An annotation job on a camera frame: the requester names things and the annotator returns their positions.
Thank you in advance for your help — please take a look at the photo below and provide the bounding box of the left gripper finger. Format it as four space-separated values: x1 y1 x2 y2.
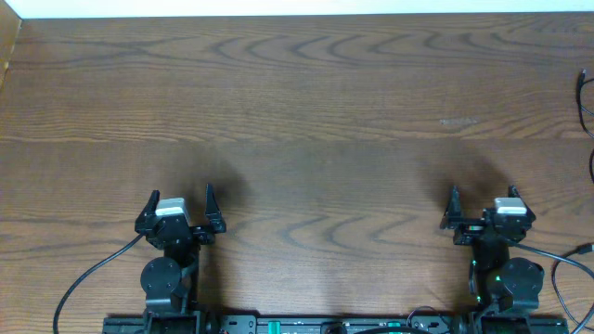
205 184 226 234
135 190 160 232

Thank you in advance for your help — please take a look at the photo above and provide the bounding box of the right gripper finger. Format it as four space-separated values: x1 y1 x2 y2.
440 186 463 229
508 186 536 221

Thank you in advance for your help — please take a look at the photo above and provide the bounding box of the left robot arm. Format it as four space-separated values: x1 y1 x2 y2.
135 184 226 333

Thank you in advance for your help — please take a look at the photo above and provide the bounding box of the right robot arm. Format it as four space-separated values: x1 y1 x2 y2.
440 186 544 333

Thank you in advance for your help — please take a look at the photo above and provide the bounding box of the left camera black cable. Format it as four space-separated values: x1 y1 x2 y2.
52 233 146 334

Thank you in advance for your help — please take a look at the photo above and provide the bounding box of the camera black cable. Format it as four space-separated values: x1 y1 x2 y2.
52 233 146 334
505 240 594 334

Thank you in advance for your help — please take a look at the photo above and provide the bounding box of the right camera black cable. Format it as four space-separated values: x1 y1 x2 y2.
505 240 594 334

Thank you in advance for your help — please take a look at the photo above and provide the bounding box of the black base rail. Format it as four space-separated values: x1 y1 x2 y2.
101 313 569 334

